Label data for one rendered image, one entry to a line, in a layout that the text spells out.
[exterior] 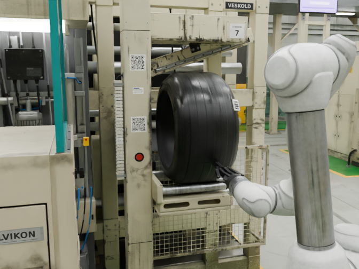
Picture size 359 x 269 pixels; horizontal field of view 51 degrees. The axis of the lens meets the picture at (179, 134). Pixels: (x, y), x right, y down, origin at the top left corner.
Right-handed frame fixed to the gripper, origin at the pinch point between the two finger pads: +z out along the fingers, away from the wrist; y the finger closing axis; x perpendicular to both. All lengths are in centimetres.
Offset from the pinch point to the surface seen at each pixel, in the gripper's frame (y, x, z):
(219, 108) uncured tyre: -0.9, -25.9, 6.5
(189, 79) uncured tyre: 9.4, -37.1, 19.9
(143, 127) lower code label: 30.6, -13.8, 22.8
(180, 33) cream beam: 5, -57, 55
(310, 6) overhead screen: -266, -93, 338
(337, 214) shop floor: -201, 125, 147
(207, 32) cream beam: -11, -58, 55
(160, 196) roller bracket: 25.4, 15.6, 7.5
